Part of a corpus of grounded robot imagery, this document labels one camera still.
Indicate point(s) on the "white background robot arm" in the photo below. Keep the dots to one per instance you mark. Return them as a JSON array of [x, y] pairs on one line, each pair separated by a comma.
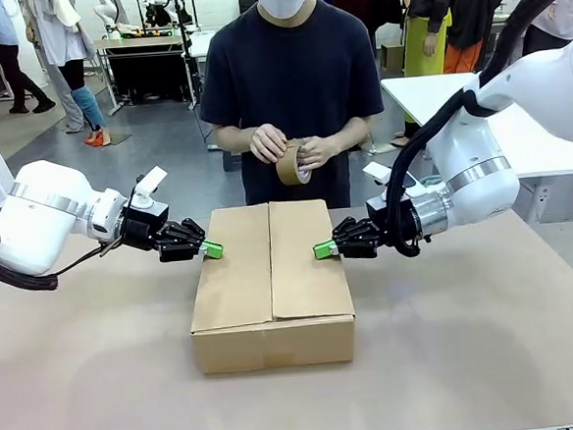
[[105, 11]]

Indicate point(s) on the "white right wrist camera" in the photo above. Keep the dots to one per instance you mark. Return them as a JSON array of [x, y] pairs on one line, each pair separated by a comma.
[[378, 173]]

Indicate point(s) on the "person in black t-shirt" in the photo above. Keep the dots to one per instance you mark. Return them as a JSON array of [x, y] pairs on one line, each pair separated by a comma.
[[286, 67]]

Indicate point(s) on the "person in grey coat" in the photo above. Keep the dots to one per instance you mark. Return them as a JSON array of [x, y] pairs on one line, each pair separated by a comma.
[[57, 34]]

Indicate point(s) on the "person's left hand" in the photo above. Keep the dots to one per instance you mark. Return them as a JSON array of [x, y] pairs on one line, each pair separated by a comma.
[[317, 153]]

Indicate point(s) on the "white desk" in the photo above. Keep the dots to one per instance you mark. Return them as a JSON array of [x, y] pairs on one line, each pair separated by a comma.
[[200, 41]]

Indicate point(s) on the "white table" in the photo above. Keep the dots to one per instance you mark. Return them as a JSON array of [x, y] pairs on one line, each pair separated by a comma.
[[425, 92]]

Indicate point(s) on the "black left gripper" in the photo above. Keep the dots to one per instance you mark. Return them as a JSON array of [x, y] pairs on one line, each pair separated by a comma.
[[145, 227]]

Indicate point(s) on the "black panelled robot workbench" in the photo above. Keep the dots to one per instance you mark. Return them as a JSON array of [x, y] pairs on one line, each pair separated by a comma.
[[144, 72]]

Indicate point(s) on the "person's left forearm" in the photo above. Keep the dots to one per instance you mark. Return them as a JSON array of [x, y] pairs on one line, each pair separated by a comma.
[[349, 133]]

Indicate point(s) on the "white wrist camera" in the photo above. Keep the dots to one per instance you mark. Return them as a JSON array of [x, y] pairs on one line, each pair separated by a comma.
[[378, 173], [152, 179]]

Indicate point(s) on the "person's right hand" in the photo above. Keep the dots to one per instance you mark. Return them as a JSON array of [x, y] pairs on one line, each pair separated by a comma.
[[267, 142]]

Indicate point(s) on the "brown packing tape roll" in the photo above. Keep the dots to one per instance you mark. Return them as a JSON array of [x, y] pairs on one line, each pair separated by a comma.
[[288, 168]]

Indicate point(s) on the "person in orange trousers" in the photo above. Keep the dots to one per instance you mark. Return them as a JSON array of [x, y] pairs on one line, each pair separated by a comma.
[[474, 10]]

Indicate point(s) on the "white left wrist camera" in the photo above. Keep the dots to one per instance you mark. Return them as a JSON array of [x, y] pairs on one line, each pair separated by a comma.
[[152, 179]]

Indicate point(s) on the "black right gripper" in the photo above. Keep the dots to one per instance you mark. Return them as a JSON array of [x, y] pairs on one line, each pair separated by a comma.
[[379, 213]]

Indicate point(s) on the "person's right forearm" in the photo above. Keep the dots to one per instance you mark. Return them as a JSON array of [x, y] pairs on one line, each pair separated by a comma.
[[234, 139]]

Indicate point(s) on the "person in yellow apron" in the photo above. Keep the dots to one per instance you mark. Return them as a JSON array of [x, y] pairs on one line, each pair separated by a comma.
[[419, 43]]

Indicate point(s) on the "small cardboard box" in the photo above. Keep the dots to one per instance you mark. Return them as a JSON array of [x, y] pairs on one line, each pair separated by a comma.
[[393, 57]]

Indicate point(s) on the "brown cardboard box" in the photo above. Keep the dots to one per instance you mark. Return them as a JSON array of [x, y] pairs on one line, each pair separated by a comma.
[[271, 275]]

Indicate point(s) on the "black stand pole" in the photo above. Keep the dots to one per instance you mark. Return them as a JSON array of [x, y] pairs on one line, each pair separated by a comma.
[[188, 59]]

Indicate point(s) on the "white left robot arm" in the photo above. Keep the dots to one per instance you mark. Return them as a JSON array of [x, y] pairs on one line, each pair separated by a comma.
[[45, 217]]

